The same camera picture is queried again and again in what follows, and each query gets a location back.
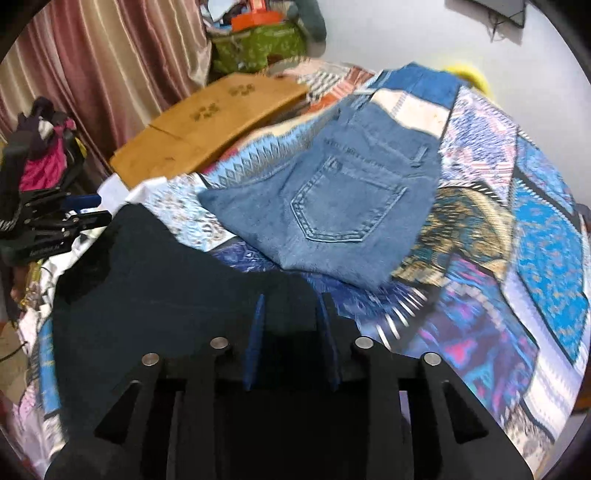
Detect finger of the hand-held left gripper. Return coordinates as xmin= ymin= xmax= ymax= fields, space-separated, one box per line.
xmin=28 ymin=211 xmax=113 ymax=244
xmin=21 ymin=191 xmax=102 ymax=214

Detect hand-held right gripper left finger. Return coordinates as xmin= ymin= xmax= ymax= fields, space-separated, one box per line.
xmin=46 ymin=294 xmax=267 ymax=480

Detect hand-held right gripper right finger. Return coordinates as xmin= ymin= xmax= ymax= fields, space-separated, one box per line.
xmin=316 ymin=293 xmax=533 ymax=480

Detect dark navy pants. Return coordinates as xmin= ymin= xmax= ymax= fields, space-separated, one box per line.
xmin=51 ymin=203 xmax=357 ymax=462

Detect pink and black cloth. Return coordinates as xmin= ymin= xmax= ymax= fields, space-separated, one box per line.
xmin=18 ymin=97 xmax=78 ymax=191

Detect wooden board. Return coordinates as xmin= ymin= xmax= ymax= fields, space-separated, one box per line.
xmin=110 ymin=72 xmax=309 ymax=189

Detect pink striped curtain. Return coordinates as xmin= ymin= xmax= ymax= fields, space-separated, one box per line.
xmin=0 ymin=0 xmax=214 ymax=178

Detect blue denim jeans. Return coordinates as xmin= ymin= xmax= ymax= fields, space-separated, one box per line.
xmin=198 ymin=104 xmax=448 ymax=292

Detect patchwork printed blanket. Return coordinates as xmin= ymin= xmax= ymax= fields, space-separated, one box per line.
xmin=37 ymin=59 xmax=590 ymax=462

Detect green patterned bag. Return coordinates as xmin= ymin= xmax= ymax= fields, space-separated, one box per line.
xmin=209 ymin=21 xmax=308 ymax=78

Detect orange box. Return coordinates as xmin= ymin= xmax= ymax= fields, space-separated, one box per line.
xmin=230 ymin=9 xmax=284 ymax=32

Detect dark teal cloth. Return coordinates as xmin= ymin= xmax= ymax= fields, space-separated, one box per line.
xmin=295 ymin=0 xmax=328 ymax=40

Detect yellow round object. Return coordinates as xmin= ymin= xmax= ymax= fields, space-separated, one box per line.
xmin=442 ymin=62 xmax=490 ymax=94

